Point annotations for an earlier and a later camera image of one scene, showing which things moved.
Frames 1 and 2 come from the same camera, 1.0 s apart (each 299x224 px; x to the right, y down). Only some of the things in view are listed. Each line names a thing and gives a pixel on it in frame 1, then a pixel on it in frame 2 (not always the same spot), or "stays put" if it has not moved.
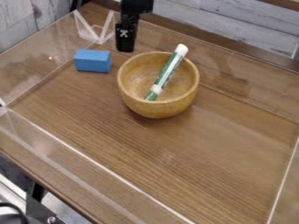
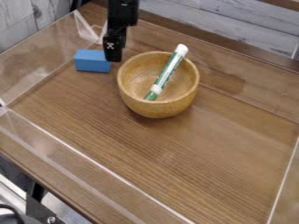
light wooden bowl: [138, 73] stays put
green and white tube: [168, 71] stays put
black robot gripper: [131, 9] to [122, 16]
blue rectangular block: [92, 60] stays put
